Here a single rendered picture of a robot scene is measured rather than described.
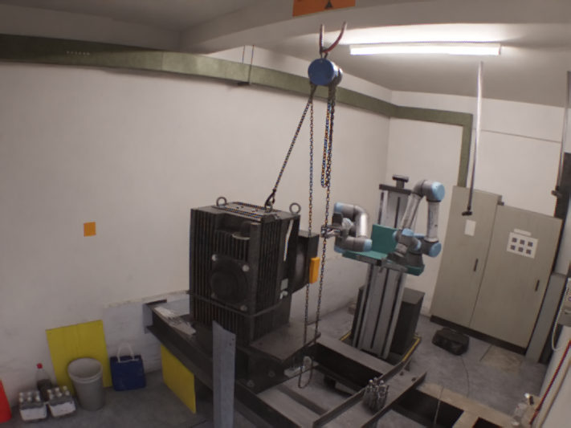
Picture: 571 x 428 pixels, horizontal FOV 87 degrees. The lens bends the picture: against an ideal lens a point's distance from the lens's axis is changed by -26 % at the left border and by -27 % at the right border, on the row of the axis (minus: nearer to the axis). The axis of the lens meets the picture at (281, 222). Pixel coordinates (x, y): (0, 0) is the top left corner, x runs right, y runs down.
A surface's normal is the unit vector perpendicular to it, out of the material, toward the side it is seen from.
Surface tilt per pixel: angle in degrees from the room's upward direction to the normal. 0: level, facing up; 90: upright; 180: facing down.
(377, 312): 90
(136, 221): 90
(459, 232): 90
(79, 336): 87
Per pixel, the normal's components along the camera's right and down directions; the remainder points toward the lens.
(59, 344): 0.69, 0.16
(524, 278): -0.72, 0.09
